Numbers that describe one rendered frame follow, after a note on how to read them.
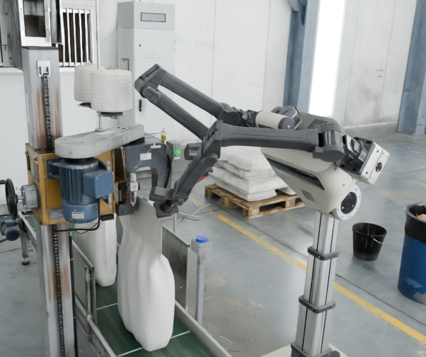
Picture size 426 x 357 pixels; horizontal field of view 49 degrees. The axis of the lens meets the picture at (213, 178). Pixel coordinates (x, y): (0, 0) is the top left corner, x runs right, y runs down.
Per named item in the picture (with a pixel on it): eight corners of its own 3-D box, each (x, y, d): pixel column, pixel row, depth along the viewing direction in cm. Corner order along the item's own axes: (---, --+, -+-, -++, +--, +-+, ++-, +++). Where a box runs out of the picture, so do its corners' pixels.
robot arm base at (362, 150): (356, 137, 159) (340, 168, 159) (343, 127, 154) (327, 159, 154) (376, 143, 153) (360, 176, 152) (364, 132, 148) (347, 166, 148)
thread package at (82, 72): (112, 103, 208) (110, 64, 203) (80, 104, 201) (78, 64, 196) (100, 98, 220) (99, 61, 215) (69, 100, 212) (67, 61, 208)
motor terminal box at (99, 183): (115, 198, 188) (114, 170, 185) (96, 205, 180) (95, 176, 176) (100, 194, 192) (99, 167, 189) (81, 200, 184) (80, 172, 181)
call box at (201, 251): (211, 252, 237) (212, 241, 235) (198, 256, 233) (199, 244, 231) (203, 246, 243) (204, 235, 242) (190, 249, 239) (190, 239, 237)
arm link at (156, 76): (157, 63, 167) (148, 55, 175) (137, 95, 170) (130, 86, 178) (243, 115, 194) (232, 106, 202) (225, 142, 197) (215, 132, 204)
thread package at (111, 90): (139, 113, 188) (139, 69, 183) (99, 115, 179) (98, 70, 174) (123, 107, 201) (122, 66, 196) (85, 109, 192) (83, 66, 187)
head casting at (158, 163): (172, 195, 231) (173, 137, 222) (125, 203, 218) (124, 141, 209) (146, 179, 255) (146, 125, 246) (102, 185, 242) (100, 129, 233)
